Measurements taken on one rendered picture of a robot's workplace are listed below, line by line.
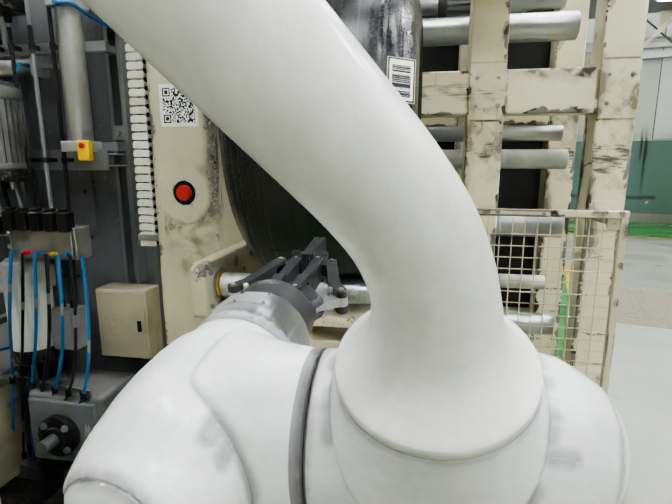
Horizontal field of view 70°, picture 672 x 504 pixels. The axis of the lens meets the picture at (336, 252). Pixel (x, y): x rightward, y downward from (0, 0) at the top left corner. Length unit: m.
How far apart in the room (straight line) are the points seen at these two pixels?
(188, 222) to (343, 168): 0.81
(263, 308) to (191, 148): 0.61
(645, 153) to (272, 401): 9.73
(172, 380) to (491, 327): 0.17
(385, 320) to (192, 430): 0.12
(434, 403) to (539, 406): 0.06
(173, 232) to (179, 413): 0.73
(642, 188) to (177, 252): 9.34
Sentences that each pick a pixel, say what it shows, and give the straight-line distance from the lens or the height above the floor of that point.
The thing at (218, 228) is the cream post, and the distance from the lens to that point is 0.94.
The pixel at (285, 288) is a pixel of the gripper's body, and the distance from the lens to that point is 0.43.
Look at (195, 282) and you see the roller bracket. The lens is 0.85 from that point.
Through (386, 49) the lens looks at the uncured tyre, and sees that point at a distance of 0.69.
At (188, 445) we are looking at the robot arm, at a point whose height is 0.99.
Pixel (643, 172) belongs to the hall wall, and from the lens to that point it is 9.91.
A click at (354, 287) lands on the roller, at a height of 0.91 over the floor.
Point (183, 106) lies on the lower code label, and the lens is 0.96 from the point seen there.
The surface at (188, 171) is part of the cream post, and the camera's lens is 0.95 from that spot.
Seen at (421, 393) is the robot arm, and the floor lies 1.03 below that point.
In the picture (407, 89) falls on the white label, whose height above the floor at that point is 1.22.
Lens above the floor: 1.13
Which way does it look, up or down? 11 degrees down
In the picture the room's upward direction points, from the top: straight up
